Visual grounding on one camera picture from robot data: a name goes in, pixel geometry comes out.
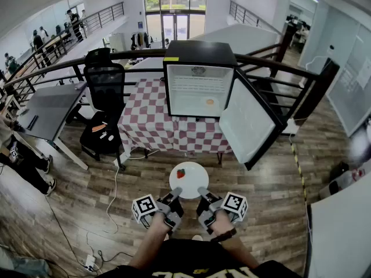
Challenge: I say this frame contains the white floor cable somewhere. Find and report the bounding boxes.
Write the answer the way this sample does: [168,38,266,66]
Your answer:
[106,154,123,234]

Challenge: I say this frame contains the white wire fridge shelf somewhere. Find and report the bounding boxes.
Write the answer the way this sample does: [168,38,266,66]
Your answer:
[173,74,226,90]

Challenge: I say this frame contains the person's black printed shirt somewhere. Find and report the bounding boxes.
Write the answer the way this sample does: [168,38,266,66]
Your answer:
[97,237,304,278]

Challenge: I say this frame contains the black mesh office chair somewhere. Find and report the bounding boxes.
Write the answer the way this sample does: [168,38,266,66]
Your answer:
[79,47,127,172]

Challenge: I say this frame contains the person's right forearm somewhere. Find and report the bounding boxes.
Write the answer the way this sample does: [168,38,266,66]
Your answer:
[209,210,260,269]

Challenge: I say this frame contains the white bag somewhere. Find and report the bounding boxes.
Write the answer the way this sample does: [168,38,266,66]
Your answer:
[319,169,366,200]

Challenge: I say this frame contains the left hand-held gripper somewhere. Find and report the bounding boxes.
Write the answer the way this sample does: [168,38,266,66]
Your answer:
[132,186,185,232]

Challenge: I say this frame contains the black mini fridge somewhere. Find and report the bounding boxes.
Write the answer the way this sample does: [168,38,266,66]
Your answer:
[162,40,286,171]

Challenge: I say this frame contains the black flat device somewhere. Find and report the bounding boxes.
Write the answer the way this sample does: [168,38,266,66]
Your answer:
[26,114,39,131]

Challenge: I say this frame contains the black floor cable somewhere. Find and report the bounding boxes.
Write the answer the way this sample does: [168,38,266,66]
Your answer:
[43,195,134,272]

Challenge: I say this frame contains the large white round plate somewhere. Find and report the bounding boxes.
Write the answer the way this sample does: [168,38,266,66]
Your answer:
[169,161,209,199]

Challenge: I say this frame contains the clothes rack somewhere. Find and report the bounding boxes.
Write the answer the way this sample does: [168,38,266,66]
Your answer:
[130,31,154,50]

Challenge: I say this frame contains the pink white checkered tablecloth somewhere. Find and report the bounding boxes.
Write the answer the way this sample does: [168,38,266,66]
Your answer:
[117,78,234,158]

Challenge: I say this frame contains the grey desk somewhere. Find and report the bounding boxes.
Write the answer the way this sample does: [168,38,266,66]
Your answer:
[16,81,89,170]

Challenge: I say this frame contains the white box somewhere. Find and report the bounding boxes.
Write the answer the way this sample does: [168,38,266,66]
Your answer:
[282,118,300,136]

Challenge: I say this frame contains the person's left forearm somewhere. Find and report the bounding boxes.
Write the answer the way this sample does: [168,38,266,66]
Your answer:
[129,213,172,269]

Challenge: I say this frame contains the long dark mezzanine railing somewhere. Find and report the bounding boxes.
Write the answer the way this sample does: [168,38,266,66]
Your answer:
[0,1,125,79]

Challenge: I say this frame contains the dark wrist bracelet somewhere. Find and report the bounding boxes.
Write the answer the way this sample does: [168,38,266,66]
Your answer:
[210,227,238,243]

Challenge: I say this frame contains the glass entrance doors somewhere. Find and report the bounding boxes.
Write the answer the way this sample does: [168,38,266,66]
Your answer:
[143,0,208,42]

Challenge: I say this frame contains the short dark stair railing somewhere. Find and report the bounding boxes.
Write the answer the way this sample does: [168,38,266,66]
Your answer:
[228,0,282,35]

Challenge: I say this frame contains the black bag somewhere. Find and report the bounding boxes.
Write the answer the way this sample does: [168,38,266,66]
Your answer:
[329,161,350,182]

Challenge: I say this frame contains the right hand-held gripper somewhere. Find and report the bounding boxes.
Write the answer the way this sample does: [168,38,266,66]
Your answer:
[196,186,249,235]

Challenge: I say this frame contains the white power strip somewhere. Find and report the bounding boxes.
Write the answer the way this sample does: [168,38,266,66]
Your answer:
[85,254,97,272]

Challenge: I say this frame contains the yellow black floor tape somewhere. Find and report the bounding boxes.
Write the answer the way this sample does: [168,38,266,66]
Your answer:
[289,142,308,206]

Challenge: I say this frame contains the white desk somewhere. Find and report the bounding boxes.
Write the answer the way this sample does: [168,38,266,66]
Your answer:
[306,181,371,278]

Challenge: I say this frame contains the dark curved balcony railing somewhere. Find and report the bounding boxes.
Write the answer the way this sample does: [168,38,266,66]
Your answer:
[0,48,340,122]

